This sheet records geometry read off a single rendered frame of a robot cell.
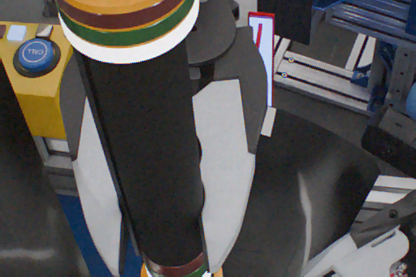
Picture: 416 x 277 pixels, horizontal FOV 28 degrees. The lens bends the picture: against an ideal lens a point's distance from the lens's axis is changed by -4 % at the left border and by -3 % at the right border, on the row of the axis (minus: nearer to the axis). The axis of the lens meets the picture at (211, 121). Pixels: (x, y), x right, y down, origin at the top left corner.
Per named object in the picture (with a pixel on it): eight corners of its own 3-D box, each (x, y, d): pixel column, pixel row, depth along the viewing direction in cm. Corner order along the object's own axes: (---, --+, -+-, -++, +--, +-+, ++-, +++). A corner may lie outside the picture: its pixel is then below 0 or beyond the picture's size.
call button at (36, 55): (16, 73, 94) (13, 63, 92) (26, 45, 96) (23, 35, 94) (49, 76, 93) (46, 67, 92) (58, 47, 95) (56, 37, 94)
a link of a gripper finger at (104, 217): (136, 311, 41) (164, 149, 46) (118, 262, 36) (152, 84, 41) (74, 303, 41) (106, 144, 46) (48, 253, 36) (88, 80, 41)
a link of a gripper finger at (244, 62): (285, 162, 40) (248, 19, 45) (286, 144, 39) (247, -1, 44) (184, 180, 40) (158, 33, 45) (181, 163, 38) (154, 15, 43)
